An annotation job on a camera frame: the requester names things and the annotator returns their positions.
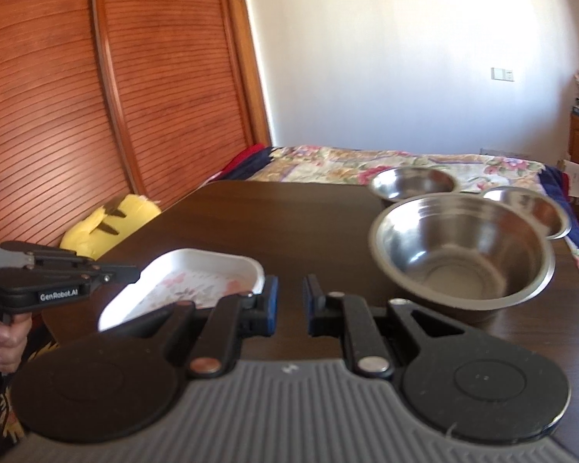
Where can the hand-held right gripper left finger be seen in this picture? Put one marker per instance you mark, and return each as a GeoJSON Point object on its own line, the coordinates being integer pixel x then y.
{"type": "Point", "coordinates": [271, 304]}

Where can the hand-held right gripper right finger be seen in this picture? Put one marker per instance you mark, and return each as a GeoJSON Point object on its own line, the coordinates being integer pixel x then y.
{"type": "Point", "coordinates": [310, 304]}

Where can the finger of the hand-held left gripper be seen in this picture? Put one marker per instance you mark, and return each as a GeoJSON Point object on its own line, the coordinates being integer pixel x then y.
{"type": "Point", "coordinates": [53, 253]}
{"type": "Point", "coordinates": [116, 274]}

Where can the white floral rectangular plate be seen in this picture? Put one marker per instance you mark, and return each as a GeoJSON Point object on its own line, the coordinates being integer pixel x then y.
{"type": "Point", "coordinates": [188, 284]}

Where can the small steel bowl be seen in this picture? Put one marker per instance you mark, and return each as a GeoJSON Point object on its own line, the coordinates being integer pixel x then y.
{"type": "Point", "coordinates": [412, 183]}

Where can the large steel bowl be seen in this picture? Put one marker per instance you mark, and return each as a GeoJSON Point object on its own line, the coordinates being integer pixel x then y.
{"type": "Point", "coordinates": [463, 255]}

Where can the medium steel bowl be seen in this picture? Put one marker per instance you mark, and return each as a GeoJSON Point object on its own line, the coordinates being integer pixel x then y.
{"type": "Point", "coordinates": [535, 207]}

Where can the person's left hand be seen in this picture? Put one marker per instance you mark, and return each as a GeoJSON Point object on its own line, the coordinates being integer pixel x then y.
{"type": "Point", "coordinates": [7, 342]}

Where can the yellow plush toy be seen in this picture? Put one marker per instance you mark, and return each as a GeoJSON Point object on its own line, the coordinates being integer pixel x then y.
{"type": "Point", "coordinates": [120, 222]}

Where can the dark patterned cloth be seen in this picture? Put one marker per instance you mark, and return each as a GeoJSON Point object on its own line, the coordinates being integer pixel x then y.
{"type": "Point", "coordinates": [0, 415]}

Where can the floral bedsheet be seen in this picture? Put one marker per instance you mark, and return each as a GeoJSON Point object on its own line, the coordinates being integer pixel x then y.
{"type": "Point", "coordinates": [328, 164]}

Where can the red cloth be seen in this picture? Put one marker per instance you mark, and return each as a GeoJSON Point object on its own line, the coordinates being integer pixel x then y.
{"type": "Point", "coordinates": [243, 156]}

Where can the wooden sliding wardrobe door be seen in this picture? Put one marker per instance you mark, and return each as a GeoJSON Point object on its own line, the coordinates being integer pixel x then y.
{"type": "Point", "coordinates": [101, 82]}

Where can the white card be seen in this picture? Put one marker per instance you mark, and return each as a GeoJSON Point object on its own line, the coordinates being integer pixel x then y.
{"type": "Point", "coordinates": [575, 178]}

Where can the white wall switch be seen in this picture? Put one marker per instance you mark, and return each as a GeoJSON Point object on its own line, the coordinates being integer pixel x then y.
{"type": "Point", "coordinates": [502, 75]}

